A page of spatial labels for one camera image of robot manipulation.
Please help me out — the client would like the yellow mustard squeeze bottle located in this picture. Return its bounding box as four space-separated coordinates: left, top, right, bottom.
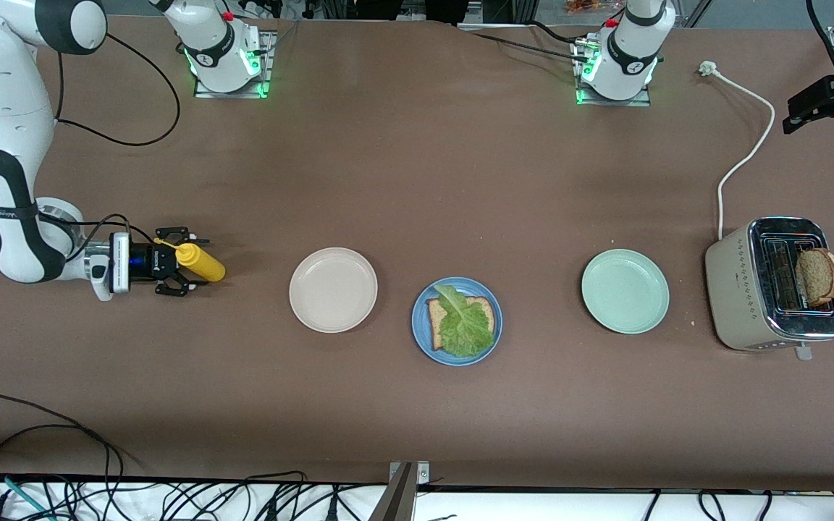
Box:
153 237 227 283

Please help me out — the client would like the bread slice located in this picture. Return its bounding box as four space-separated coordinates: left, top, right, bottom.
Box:
427 295 496 352
795 248 834 307

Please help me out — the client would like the green lettuce leaf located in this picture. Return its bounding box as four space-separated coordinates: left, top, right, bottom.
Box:
434 284 496 358

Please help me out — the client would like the beige round plate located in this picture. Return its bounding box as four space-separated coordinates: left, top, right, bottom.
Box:
289 247 379 334

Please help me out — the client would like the light green round plate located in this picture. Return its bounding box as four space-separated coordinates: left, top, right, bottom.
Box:
581 249 670 335

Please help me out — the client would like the blue round plate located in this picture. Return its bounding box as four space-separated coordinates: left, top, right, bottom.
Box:
411 276 504 367

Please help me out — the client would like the beige chrome toaster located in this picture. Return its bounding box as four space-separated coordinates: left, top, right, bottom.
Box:
704 216 834 361

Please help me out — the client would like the white toaster power cable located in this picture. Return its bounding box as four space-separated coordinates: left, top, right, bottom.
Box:
699 61 776 241

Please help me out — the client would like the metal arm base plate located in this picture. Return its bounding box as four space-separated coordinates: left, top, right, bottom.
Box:
573 36 653 107
193 30 277 99

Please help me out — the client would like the black cable tangle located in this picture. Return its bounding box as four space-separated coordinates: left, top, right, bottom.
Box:
0 470 374 521

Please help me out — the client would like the black base supply cable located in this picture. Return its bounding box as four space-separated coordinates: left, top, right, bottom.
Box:
469 20 591 62

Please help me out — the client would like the grey camera mast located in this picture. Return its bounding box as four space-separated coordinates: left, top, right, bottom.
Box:
368 463 418 521

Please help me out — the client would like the silver metal edge bracket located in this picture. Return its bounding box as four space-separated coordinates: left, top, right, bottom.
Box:
388 461 431 486

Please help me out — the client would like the silver background equipment frame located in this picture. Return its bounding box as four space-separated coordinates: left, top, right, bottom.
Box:
377 0 483 22

